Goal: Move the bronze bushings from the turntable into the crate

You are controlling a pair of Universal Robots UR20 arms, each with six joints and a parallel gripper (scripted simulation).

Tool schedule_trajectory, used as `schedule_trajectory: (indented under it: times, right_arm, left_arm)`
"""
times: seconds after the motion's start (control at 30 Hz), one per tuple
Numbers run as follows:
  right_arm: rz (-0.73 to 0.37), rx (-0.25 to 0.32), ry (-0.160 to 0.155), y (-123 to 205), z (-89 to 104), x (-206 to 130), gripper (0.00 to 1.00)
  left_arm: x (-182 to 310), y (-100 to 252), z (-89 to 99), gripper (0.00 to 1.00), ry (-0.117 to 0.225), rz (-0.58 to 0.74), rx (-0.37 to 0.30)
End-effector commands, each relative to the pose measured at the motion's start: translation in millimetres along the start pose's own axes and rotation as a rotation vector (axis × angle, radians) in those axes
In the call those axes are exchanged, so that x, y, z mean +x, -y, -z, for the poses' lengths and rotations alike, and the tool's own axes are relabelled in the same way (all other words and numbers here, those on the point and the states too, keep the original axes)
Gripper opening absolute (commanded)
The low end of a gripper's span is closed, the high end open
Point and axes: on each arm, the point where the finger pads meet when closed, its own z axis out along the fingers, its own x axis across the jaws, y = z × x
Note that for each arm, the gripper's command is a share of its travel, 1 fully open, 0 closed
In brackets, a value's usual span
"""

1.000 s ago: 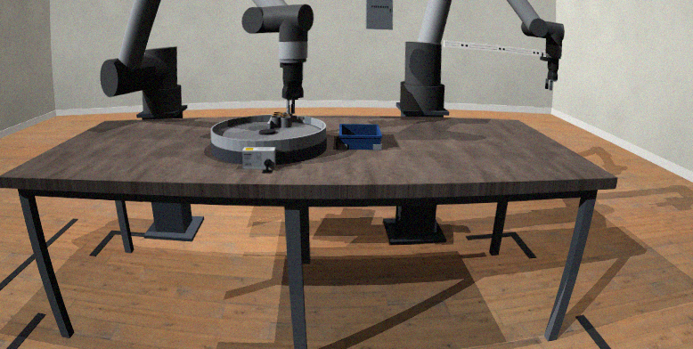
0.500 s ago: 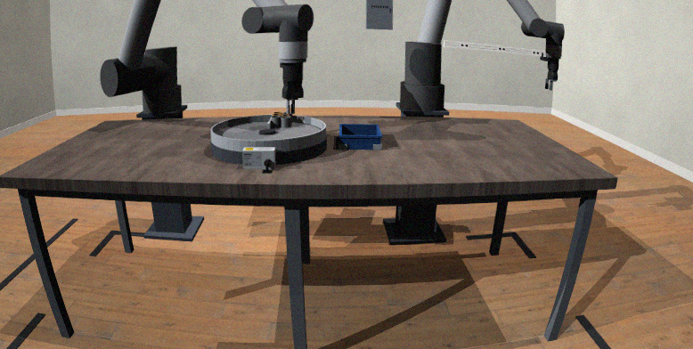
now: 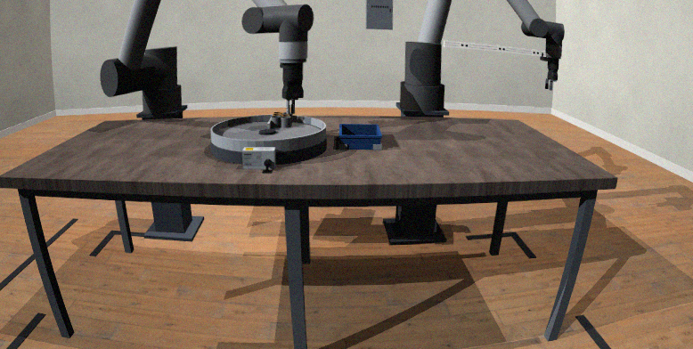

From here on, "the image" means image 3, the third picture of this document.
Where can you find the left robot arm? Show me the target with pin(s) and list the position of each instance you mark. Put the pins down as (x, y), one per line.
(420, 89)

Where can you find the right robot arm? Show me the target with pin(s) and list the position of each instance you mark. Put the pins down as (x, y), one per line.
(156, 70)

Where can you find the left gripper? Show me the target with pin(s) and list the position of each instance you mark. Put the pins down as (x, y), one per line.
(552, 51)

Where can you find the blue open crate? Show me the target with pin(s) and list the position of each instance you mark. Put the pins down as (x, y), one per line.
(359, 136)

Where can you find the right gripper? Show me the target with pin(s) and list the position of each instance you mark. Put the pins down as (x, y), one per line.
(292, 55)

